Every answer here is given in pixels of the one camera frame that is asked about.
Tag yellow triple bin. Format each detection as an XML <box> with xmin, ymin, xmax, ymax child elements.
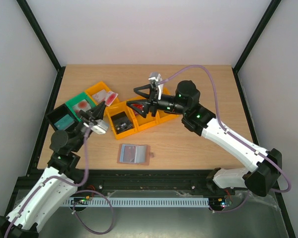
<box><xmin>105</xmin><ymin>96</ymin><xmax>179</xmax><ymax>140</ymax></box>

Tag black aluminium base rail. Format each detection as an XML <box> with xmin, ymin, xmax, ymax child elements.
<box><xmin>78</xmin><ymin>170</ymin><xmax>239</xmax><ymax>197</ymax></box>

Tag black card stack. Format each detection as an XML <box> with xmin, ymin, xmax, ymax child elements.
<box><xmin>111</xmin><ymin>112</ymin><xmax>134</xmax><ymax>134</ymax></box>

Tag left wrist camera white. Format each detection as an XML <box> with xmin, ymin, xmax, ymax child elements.
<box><xmin>83</xmin><ymin>119</ymin><xmax>109</xmax><ymax>135</ymax></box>

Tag green bin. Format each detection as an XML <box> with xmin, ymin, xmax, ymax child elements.
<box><xmin>66</xmin><ymin>92</ymin><xmax>96</xmax><ymax>121</ymax></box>

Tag black bin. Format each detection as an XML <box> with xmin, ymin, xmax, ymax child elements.
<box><xmin>45</xmin><ymin>104</ymin><xmax>79</xmax><ymax>131</ymax></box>

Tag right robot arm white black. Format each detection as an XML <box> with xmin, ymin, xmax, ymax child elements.
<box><xmin>126</xmin><ymin>80</ymin><xmax>282</xmax><ymax>197</ymax></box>

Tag light blue cable duct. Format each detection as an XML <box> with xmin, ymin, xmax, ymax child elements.
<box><xmin>61</xmin><ymin>197</ymin><xmax>209</xmax><ymax>208</ymax></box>

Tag right black frame post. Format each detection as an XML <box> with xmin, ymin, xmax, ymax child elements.
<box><xmin>233</xmin><ymin>0</ymin><xmax>283</xmax><ymax>72</ymax></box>

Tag teal card stack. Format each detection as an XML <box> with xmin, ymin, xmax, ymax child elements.
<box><xmin>54</xmin><ymin>114</ymin><xmax>75</xmax><ymax>130</ymax></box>

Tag red white card stack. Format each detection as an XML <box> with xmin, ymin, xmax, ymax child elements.
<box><xmin>72</xmin><ymin>99</ymin><xmax>91</xmax><ymax>114</ymax></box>

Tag black frame post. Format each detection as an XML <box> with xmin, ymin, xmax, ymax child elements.
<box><xmin>233</xmin><ymin>0</ymin><xmax>283</xmax><ymax>72</ymax></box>
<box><xmin>15</xmin><ymin>0</ymin><xmax>63</xmax><ymax>72</ymax></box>

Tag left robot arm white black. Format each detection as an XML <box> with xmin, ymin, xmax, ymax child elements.
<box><xmin>0</xmin><ymin>102</ymin><xmax>108</xmax><ymax>238</ymax></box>

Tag left black frame post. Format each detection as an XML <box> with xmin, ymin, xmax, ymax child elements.
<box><xmin>15</xmin><ymin>0</ymin><xmax>63</xmax><ymax>72</ymax></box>

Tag yellow bin single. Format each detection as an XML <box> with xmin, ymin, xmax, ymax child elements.
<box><xmin>85</xmin><ymin>81</ymin><xmax>120</xmax><ymax>107</ymax></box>

